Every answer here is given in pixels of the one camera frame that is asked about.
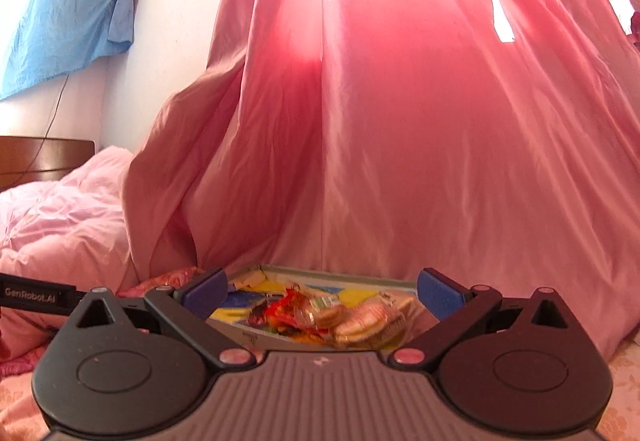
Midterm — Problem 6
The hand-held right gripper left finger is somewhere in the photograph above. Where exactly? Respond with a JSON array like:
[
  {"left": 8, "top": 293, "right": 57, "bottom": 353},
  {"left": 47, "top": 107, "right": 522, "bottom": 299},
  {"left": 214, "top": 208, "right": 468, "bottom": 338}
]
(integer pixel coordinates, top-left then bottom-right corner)
[{"left": 62, "top": 267, "right": 255, "bottom": 370}]

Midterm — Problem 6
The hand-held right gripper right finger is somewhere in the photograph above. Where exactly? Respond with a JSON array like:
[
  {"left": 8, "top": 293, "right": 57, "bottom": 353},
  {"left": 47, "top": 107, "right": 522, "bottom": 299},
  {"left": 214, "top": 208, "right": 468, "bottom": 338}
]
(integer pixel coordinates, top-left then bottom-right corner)
[{"left": 389, "top": 267, "right": 581, "bottom": 369}]

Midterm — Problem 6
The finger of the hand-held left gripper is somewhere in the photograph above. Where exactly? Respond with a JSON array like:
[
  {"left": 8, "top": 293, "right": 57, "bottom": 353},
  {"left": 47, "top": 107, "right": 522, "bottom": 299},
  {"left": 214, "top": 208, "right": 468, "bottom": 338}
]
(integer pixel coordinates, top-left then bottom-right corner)
[{"left": 0, "top": 273, "right": 87, "bottom": 318}]

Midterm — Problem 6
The grey cardboard box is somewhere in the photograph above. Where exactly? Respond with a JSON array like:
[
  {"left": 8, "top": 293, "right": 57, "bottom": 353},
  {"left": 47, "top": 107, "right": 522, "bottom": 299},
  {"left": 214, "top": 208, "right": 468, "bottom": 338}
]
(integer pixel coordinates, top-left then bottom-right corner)
[{"left": 207, "top": 263, "right": 437, "bottom": 353}]

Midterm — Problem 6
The red snack packet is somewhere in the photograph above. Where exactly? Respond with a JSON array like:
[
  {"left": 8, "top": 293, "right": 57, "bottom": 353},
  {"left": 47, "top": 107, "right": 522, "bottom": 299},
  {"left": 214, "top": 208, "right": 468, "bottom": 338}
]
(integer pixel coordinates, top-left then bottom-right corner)
[{"left": 250, "top": 291, "right": 312, "bottom": 333}]

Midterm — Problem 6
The round rice cracker packet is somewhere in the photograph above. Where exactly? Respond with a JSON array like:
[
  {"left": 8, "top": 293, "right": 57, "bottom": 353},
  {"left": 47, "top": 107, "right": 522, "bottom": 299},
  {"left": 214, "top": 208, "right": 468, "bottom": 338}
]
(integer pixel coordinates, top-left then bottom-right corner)
[{"left": 332, "top": 293, "right": 416, "bottom": 350}]

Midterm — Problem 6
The pink quilt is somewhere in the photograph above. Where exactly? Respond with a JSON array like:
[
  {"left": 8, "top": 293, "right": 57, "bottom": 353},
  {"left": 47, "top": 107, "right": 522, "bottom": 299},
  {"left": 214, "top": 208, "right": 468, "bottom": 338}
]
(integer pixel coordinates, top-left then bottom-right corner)
[{"left": 0, "top": 146, "right": 146, "bottom": 337}]

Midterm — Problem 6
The yellow blue printed bag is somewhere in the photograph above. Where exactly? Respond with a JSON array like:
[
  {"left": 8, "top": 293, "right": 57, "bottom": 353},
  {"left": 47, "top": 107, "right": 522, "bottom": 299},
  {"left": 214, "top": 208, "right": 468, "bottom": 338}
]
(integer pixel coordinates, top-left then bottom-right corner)
[{"left": 210, "top": 271, "right": 393, "bottom": 322}]

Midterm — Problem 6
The wooden headboard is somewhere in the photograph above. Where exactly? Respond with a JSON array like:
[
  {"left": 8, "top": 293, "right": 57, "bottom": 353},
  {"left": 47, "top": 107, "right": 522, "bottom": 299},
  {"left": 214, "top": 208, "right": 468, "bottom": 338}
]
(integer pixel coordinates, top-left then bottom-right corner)
[{"left": 0, "top": 136, "right": 96, "bottom": 194}]

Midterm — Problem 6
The pink curtain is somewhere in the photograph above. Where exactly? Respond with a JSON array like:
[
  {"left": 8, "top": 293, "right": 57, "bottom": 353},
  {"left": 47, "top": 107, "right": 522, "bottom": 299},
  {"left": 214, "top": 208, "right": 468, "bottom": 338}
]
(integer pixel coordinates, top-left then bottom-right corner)
[{"left": 119, "top": 0, "right": 640, "bottom": 362}]

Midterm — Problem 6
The floral bed sheet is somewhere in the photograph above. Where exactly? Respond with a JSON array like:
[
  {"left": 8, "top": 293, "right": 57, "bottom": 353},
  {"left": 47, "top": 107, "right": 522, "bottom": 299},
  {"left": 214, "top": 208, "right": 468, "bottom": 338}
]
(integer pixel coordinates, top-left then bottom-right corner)
[{"left": 0, "top": 266, "right": 640, "bottom": 441}]

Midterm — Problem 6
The blue cloth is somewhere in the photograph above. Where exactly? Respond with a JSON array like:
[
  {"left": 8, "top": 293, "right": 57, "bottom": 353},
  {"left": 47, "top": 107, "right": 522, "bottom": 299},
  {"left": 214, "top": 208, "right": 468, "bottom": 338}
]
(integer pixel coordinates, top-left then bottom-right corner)
[{"left": 0, "top": 0, "right": 136, "bottom": 102}]

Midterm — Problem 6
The thin black cable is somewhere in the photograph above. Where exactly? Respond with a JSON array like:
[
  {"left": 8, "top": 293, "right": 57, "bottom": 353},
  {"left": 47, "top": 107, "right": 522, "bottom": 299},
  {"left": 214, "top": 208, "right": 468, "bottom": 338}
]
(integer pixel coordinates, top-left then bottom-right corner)
[{"left": 27, "top": 71, "right": 71, "bottom": 172}]

